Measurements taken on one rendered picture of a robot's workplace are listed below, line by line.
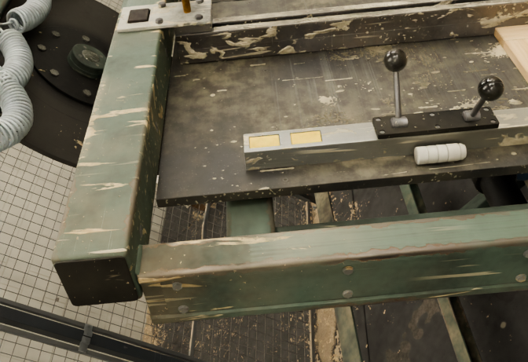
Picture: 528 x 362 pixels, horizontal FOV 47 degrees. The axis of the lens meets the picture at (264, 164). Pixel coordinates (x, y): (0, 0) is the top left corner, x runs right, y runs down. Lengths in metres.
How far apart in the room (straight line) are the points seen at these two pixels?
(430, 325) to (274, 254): 2.15
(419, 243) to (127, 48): 0.68
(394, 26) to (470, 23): 0.16
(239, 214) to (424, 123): 0.34
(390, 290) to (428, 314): 2.06
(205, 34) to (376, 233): 0.62
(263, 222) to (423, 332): 2.03
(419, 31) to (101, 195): 0.77
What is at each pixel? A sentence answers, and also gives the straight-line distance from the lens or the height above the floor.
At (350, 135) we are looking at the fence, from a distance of 1.01.
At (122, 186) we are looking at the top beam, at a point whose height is 1.82.
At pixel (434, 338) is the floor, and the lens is 2.88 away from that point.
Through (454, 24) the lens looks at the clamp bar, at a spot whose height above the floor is 1.29.
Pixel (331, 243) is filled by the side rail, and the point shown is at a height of 1.56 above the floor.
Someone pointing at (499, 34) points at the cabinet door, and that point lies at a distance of 1.37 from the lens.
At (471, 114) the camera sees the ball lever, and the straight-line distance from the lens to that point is 1.04.
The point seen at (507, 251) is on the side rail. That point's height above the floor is 1.37.
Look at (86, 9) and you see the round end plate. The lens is 2.08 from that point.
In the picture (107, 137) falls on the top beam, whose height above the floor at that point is 1.85.
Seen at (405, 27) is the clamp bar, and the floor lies 1.37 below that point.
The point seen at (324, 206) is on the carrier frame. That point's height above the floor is 0.78.
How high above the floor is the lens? 2.01
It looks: 24 degrees down
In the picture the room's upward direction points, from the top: 64 degrees counter-clockwise
